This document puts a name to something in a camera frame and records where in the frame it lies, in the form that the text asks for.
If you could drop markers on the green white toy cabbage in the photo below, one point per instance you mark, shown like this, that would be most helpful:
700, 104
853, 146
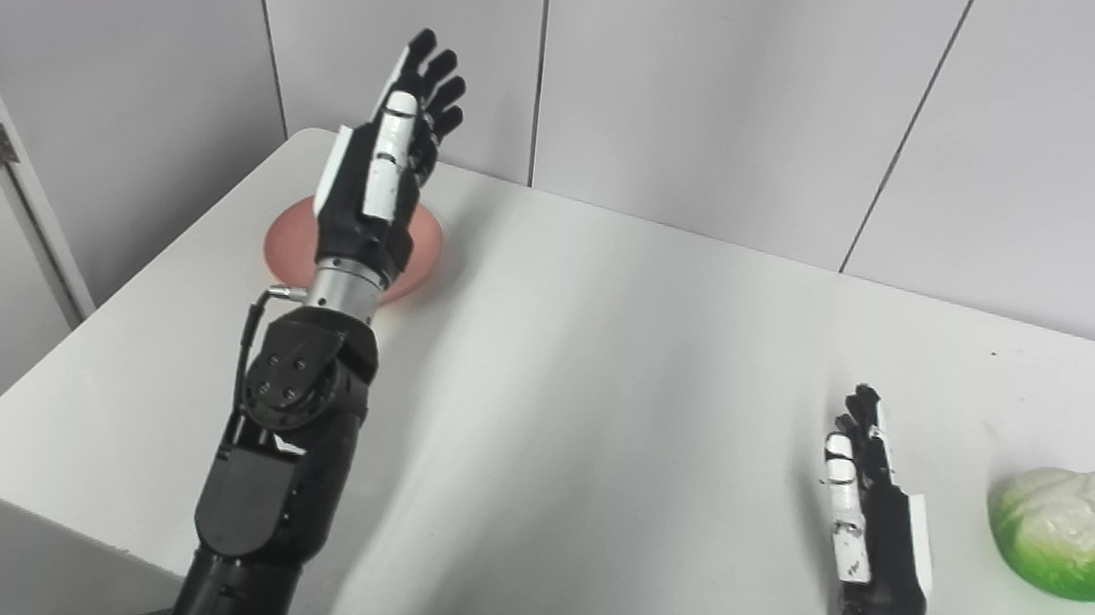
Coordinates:
1068, 533

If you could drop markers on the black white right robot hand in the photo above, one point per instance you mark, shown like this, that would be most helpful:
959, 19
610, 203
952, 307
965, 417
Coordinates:
894, 572

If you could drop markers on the pink round plate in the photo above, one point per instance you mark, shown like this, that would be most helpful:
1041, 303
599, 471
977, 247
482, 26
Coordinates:
289, 245

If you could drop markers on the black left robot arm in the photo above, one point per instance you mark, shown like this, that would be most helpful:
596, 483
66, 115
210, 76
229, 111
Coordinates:
274, 482

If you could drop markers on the metal door hinge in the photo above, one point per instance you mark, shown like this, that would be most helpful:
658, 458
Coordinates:
0, 142

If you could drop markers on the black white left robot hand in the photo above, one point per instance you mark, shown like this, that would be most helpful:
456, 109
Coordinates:
356, 209

